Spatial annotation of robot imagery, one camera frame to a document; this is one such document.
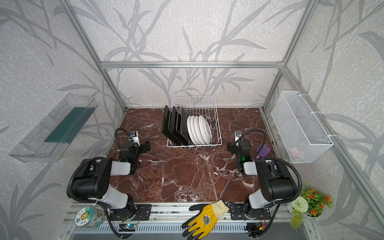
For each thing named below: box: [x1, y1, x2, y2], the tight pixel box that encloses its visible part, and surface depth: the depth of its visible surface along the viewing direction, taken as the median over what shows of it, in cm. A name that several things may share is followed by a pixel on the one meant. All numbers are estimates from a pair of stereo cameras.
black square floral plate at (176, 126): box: [170, 106, 189, 144], surface depth 90 cm
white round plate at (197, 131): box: [194, 115, 206, 145], surface depth 90 cm
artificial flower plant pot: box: [287, 187, 333, 232], surface depth 64 cm
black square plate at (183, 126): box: [180, 107, 193, 145], surface depth 88 cm
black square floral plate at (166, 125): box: [161, 105, 182, 146], surface depth 90 cm
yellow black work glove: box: [181, 199, 229, 240], surface depth 71 cm
